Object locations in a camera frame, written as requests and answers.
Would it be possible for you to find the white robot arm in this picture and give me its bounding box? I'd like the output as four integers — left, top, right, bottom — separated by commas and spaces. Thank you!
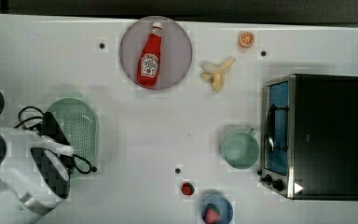
0, 112, 74, 224

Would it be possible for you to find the grey round plate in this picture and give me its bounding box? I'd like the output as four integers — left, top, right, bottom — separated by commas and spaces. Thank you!
119, 16, 192, 91

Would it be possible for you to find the black toaster oven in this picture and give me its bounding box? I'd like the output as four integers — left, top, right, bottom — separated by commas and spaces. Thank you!
257, 74, 358, 201

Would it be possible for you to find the green plastic cup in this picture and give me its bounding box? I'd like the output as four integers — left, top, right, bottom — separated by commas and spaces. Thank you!
220, 128, 260, 170

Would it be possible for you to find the peeled toy banana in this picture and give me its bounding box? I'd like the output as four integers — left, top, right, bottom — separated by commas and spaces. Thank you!
200, 57, 235, 91

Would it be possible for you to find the red toy strawberry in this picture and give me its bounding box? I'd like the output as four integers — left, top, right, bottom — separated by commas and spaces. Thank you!
181, 182, 195, 196

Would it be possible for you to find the blue small bowl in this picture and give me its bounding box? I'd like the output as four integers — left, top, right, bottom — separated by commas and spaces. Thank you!
200, 194, 234, 224

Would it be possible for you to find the red ketchup bottle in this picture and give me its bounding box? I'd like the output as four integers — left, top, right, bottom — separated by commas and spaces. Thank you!
137, 21, 163, 88

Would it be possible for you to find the green plastic strainer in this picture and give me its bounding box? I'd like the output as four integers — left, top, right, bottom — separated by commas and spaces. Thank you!
47, 98, 99, 172

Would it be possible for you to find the toy orange half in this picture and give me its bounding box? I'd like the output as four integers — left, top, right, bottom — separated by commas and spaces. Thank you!
238, 32, 255, 48

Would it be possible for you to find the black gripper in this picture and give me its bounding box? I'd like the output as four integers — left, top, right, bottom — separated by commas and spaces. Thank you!
40, 112, 70, 146

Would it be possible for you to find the pink toy strawberry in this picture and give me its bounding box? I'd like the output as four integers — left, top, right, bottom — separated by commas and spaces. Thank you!
204, 204, 220, 224

